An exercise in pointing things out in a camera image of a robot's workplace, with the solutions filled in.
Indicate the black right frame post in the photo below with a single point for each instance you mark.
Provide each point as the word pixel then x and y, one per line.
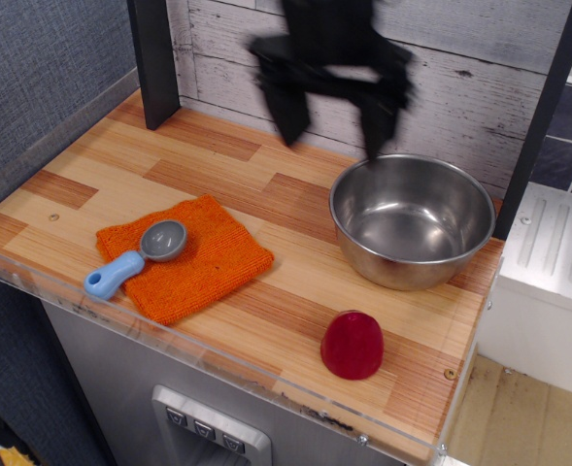
pixel 537 131

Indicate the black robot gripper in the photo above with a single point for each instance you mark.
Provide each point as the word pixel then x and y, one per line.
pixel 331 48

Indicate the silver button control panel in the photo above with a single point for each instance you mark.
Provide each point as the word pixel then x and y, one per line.
pixel 196 434

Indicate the yellow object bottom left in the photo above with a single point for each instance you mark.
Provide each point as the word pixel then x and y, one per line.
pixel 13 457

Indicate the grey cabinet front panel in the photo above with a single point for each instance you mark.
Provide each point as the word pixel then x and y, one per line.
pixel 117 367

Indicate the white ribbed box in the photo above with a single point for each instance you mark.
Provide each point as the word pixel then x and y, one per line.
pixel 528 323

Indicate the black frame post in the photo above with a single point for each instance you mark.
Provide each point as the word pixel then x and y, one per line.
pixel 537 131
pixel 155 61

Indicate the stainless steel bowl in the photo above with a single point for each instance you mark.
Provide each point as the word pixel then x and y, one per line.
pixel 409 222

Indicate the clear acrylic edge guard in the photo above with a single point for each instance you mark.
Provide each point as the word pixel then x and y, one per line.
pixel 407 449

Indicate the grey blue-handled scoop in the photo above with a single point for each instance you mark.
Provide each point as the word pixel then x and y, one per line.
pixel 163 241

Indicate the orange knitted cloth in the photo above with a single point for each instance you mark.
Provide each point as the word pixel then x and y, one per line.
pixel 220 255

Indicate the black left frame post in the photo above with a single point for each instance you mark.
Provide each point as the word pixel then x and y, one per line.
pixel 155 61

